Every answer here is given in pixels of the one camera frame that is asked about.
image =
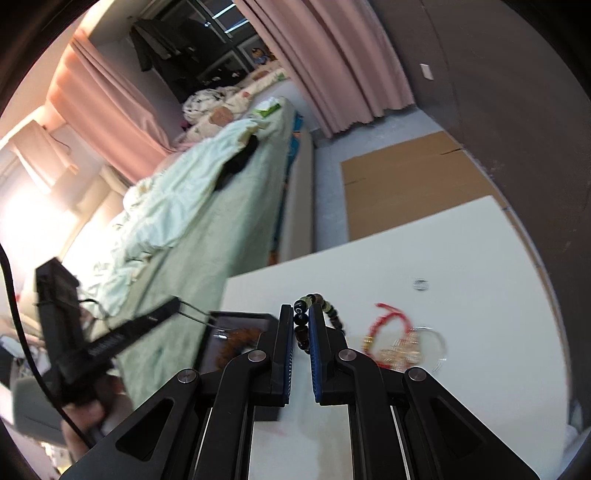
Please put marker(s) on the bed with green sheet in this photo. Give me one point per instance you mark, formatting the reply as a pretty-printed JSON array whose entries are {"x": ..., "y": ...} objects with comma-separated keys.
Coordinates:
[{"x": 221, "y": 240}]

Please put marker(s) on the pink curtain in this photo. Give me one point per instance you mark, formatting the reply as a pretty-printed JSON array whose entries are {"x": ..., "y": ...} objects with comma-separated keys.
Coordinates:
[
  {"x": 115, "y": 106},
  {"x": 332, "y": 60}
]

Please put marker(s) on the cardboard sheets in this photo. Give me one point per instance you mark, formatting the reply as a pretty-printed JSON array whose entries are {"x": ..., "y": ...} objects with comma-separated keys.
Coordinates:
[{"x": 406, "y": 184}]

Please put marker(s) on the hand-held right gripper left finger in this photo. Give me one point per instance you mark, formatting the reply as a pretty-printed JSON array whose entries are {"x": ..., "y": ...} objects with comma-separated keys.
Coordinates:
[{"x": 290, "y": 369}]

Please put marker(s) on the person's left hand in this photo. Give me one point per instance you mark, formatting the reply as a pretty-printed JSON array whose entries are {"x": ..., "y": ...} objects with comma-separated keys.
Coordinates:
[{"x": 87, "y": 422}]

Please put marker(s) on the dark wardrobe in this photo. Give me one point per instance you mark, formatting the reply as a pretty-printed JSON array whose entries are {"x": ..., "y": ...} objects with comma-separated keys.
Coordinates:
[{"x": 498, "y": 92}]

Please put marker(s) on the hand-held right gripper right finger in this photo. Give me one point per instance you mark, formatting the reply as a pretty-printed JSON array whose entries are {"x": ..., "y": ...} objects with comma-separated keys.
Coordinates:
[{"x": 315, "y": 369}]

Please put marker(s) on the black and white blanket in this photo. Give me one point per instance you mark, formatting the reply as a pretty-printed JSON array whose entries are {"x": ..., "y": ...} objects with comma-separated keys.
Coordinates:
[{"x": 205, "y": 102}]

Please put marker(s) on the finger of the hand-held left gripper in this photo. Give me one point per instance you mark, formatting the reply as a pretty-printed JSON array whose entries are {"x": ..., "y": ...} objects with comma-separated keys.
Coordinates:
[{"x": 147, "y": 318}]

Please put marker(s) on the floral cushion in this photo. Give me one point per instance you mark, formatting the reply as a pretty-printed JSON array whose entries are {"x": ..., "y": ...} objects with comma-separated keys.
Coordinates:
[{"x": 221, "y": 113}]

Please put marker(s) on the light green quilt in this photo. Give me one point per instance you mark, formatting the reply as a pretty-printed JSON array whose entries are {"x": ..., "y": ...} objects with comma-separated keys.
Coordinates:
[{"x": 171, "y": 203}]

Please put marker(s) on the hanging dark coat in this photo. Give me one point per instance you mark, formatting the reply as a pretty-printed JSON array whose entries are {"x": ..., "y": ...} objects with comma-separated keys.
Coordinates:
[{"x": 152, "y": 44}]

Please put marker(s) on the dark window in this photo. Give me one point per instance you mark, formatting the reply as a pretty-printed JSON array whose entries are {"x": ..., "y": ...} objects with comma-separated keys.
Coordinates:
[{"x": 217, "y": 50}]

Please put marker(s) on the small doll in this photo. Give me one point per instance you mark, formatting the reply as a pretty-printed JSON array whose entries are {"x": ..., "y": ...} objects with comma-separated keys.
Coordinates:
[{"x": 260, "y": 56}]

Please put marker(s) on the black garment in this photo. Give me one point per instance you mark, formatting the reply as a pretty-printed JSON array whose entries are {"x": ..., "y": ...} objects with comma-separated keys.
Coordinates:
[{"x": 238, "y": 164}]

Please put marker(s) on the white wall switch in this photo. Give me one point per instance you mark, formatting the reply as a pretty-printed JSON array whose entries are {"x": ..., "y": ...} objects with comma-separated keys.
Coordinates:
[{"x": 427, "y": 72}]

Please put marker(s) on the green tissue pack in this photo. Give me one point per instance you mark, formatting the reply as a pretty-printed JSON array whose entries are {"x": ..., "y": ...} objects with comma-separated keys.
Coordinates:
[{"x": 268, "y": 108}]

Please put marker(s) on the cream cloth cover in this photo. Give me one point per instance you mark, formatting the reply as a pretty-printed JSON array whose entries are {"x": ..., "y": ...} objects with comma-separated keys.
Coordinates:
[{"x": 41, "y": 152}]

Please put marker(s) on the white air conditioner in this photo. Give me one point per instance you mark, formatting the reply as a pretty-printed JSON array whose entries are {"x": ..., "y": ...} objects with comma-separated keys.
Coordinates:
[{"x": 9, "y": 157}]

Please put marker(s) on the black jewelry box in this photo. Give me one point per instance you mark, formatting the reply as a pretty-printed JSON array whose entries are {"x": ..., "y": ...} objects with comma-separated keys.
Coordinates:
[{"x": 205, "y": 341}]

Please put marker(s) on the beige headboard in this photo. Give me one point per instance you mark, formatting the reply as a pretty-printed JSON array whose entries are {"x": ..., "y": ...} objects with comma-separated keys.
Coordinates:
[{"x": 99, "y": 212}]

